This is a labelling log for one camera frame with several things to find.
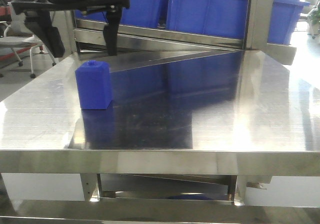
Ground blue bin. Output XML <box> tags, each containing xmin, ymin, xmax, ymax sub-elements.
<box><xmin>73</xmin><ymin>0</ymin><xmax>171</xmax><ymax>30</ymax></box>
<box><xmin>267</xmin><ymin>0</ymin><xmax>310</xmax><ymax>45</ymax></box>
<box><xmin>166</xmin><ymin>0</ymin><xmax>248</xmax><ymax>39</ymax></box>

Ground blue bin centre left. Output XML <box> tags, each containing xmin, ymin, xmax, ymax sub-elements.
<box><xmin>73</xmin><ymin>0</ymin><xmax>171</xmax><ymax>30</ymax></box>

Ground blue part with small knob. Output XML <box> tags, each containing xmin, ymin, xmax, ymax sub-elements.
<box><xmin>75</xmin><ymin>60</ymin><xmax>113</xmax><ymax>110</ymax></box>

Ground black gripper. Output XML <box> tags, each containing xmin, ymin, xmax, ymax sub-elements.
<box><xmin>11</xmin><ymin>0</ymin><xmax>130</xmax><ymax>58</ymax></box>

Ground stainless steel shelf rack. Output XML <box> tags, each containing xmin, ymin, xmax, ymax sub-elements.
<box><xmin>49</xmin><ymin>0</ymin><xmax>298</xmax><ymax>67</ymax></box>

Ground white potted plant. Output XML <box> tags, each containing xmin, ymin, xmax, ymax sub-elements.
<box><xmin>305</xmin><ymin>0</ymin><xmax>320</xmax><ymax>40</ymax></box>

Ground blue bin far right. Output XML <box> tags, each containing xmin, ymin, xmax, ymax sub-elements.
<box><xmin>267</xmin><ymin>0</ymin><xmax>310</xmax><ymax>45</ymax></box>

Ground grey office chair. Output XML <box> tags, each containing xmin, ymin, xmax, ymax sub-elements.
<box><xmin>0</xmin><ymin>21</ymin><xmax>45</xmax><ymax>79</ymax></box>

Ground blue bin centre right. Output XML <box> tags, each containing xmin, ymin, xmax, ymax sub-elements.
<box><xmin>166</xmin><ymin>0</ymin><xmax>248</xmax><ymax>39</ymax></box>

